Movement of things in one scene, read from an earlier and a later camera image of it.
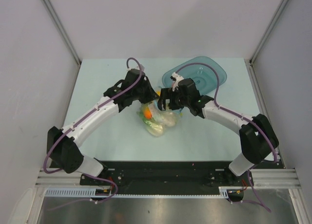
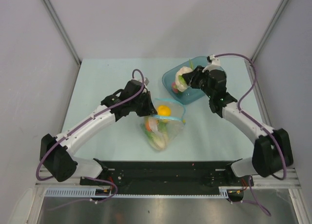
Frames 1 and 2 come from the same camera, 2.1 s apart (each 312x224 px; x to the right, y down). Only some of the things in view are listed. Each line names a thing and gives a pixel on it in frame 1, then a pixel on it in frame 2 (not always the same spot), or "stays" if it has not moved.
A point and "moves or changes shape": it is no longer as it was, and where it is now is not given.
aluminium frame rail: x=263 y=178 stays
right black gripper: x=165 y=94 to x=193 y=77
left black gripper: x=152 y=95 to x=150 y=110
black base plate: x=165 y=177 stays
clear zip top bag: x=155 y=120 moves or changes shape
